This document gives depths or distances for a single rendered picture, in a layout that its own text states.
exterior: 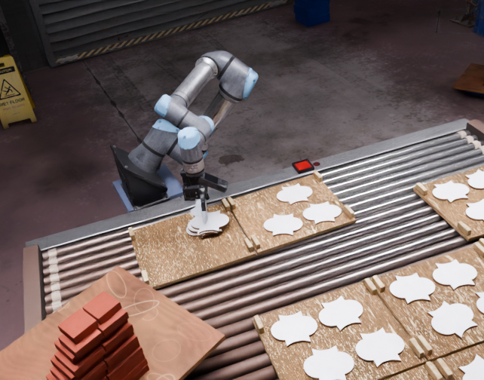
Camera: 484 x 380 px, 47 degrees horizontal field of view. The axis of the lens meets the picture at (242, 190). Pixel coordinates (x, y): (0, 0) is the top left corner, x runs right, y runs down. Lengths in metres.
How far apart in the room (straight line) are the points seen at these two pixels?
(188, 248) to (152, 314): 0.43
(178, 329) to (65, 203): 2.67
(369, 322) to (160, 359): 0.64
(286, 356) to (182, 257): 0.59
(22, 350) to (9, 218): 2.56
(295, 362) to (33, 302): 0.93
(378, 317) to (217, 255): 0.62
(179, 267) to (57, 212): 2.24
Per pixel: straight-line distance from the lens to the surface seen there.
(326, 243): 2.10
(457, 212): 2.25
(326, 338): 1.77
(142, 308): 1.79
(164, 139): 2.45
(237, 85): 2.28
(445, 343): 1.79
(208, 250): 2.08
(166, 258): 2.09
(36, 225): 4.14
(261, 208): 2.24
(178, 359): 1.64
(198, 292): 1.96
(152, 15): 6.82
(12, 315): 3.53
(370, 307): 1.85
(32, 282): 2.17
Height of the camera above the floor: 2.31
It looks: 36 degrees down
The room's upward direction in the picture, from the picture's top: 7 degrees counter-clockwise
